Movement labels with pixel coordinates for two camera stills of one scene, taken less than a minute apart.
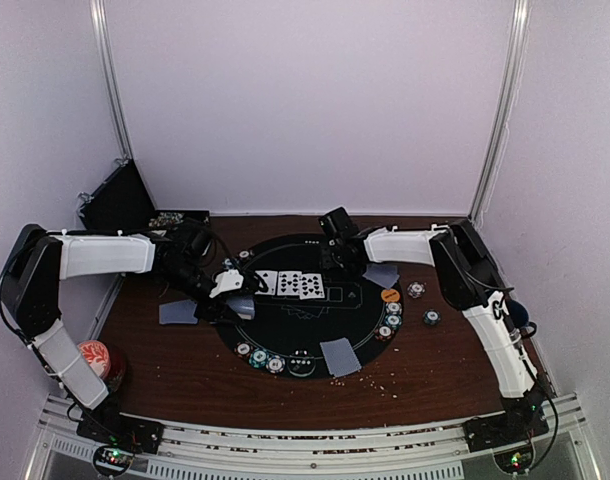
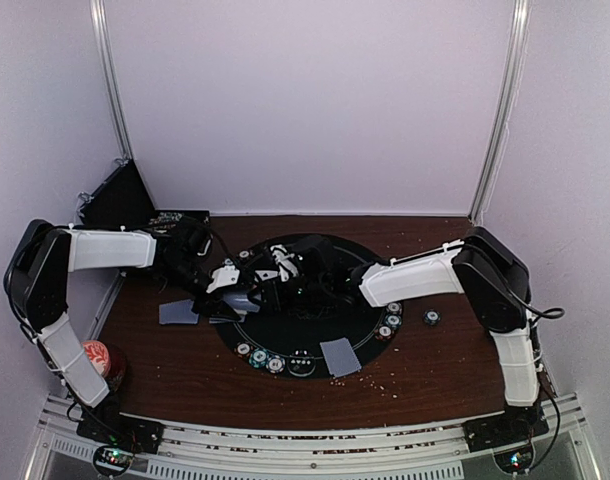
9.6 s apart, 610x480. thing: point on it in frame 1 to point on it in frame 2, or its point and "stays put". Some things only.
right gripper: [327, 260] to [277, 297]
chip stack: [384, 333] stays put
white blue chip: [275, 364] stays put
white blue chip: [393, 308] stays put
